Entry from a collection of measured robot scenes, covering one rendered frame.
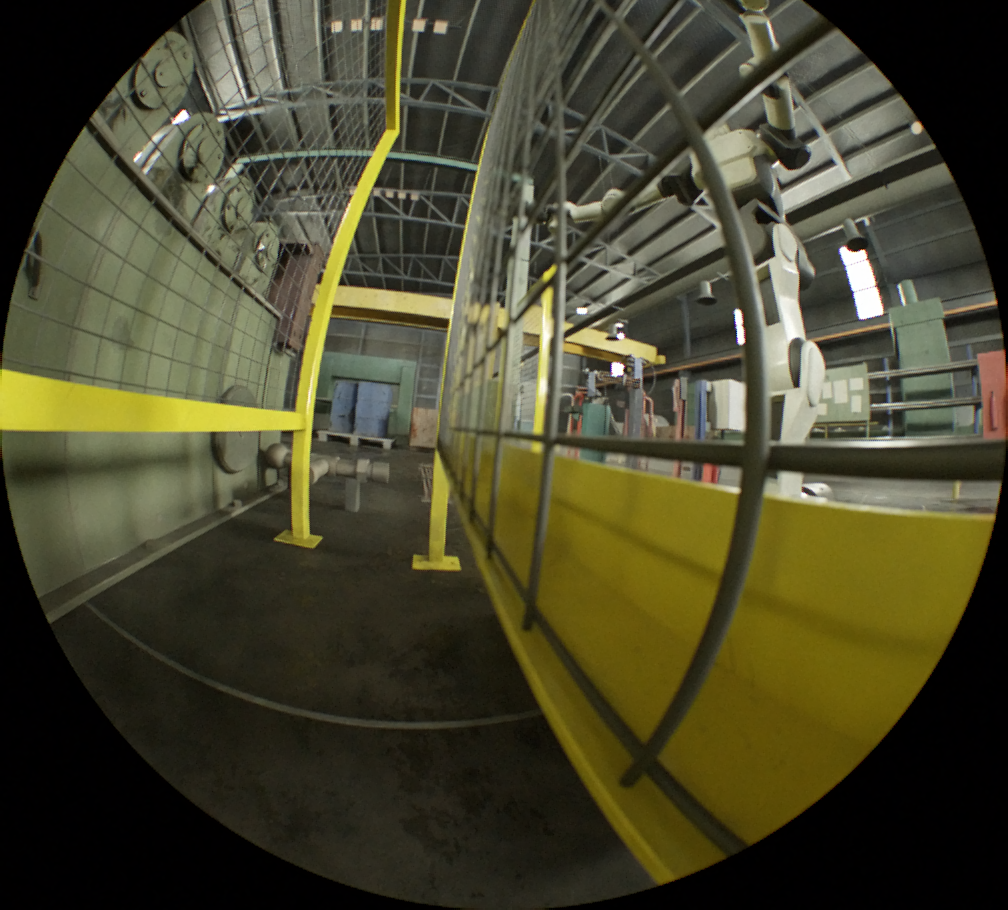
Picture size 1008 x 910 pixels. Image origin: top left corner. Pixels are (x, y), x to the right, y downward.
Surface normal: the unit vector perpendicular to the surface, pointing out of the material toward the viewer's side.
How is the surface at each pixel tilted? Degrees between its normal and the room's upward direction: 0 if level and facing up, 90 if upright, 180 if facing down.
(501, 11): 173
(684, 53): 173
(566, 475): 90
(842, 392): 90
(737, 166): 90
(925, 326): 90
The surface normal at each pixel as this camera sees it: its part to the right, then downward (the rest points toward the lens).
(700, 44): -0.21, 0.97
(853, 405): -0.95, -0.11
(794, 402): -0.93, -0.35
